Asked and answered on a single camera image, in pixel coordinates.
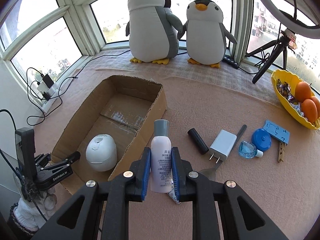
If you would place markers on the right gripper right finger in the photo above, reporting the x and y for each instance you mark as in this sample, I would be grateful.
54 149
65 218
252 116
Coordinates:
194 187

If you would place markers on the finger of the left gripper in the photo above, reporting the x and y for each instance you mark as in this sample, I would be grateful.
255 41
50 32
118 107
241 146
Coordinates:
65 164

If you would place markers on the large plush penguin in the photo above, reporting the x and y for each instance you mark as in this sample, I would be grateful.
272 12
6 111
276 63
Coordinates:
153 31

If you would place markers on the wooden clothespin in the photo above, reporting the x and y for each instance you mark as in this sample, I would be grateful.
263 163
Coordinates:
281 152

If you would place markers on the brown cardboard box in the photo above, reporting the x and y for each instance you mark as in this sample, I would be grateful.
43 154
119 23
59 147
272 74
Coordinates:
123 107

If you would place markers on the blue round tape measure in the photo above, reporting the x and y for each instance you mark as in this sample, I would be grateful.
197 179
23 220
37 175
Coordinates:
261 139

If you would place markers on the blue plastic card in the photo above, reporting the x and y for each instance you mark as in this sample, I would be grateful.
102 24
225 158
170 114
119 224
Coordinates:
277 132

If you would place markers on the white power strip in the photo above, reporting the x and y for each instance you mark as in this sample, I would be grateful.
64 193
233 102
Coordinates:
49 99

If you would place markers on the wrapped candies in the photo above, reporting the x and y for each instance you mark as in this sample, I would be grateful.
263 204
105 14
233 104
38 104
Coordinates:
285 90

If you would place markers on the white egg-shaped device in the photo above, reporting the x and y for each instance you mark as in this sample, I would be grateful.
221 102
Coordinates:
101 153

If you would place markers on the clear blue small bottle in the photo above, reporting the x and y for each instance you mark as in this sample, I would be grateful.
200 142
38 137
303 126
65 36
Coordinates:
248 150

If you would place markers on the orange fruit upper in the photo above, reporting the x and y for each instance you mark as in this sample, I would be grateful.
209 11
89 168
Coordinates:
302 91

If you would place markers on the white lotion bottle grey cap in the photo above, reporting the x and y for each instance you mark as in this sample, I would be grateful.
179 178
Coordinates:
161 170

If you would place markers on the black tripod stand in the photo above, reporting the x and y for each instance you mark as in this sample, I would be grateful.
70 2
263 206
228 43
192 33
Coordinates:
280 45

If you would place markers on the small plush penguin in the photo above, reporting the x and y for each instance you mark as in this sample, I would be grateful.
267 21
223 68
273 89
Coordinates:
205 33

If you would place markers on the black inline remote control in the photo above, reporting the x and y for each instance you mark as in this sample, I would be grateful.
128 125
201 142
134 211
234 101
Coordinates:
230 61

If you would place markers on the black cylinder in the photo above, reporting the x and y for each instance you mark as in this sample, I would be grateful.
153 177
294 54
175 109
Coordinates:
198 141

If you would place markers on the white charger on strip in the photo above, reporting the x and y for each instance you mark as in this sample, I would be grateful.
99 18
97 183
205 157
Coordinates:
42 88

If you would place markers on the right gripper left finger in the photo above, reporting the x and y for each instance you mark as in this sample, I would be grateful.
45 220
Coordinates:
130 186

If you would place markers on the black power adapter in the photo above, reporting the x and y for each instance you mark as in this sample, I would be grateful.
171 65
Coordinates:
48 81

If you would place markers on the yellow fruit bowl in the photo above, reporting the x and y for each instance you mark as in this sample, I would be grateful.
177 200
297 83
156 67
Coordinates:
292 80

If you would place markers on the white wall charger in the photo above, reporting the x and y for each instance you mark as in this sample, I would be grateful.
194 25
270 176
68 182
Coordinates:
222 145

